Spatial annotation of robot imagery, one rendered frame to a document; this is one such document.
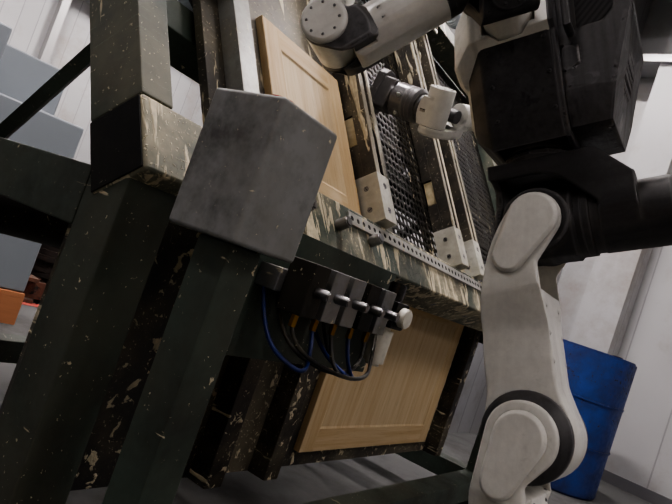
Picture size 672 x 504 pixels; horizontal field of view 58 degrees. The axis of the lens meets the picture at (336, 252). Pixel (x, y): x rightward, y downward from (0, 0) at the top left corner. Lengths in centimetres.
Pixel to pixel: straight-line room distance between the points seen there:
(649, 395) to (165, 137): 464
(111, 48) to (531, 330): 78
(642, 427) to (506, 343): 418
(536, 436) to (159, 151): 68
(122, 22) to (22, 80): 281
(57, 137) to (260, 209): 270
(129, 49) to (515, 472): 84
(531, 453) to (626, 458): 425
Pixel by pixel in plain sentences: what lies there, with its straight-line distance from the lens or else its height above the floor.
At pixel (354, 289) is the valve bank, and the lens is 110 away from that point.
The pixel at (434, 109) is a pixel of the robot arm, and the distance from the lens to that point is 153.
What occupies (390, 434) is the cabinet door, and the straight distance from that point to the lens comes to 231.
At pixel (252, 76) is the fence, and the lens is 120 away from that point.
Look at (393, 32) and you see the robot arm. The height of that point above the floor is 115.
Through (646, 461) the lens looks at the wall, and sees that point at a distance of 519.
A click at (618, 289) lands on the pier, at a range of 507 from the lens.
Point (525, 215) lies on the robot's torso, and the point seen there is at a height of 95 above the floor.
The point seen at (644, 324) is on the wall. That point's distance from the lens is 525.
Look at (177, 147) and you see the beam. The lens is 91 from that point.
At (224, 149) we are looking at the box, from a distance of 75.
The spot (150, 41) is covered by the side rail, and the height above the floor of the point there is 99.
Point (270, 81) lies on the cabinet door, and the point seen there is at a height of 109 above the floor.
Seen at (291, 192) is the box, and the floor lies 83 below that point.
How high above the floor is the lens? 75
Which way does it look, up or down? 2 degrees up
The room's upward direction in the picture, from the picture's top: 19 degrees clockwise
